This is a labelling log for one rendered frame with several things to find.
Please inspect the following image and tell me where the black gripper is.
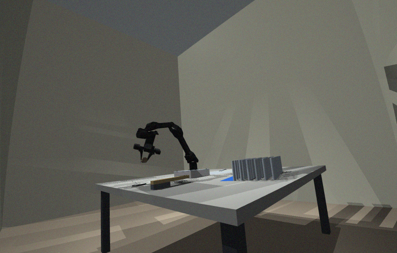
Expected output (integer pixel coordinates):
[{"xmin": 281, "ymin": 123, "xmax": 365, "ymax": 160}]
[{"xmin": 134, "ymin": 139, "xmax": 161, "ymax": 160}]

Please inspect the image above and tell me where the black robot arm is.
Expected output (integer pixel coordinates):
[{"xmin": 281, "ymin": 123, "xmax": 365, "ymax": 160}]
[{"xmin": 136, "ymin": 122, "xmax": 199, "ymax": 170}]

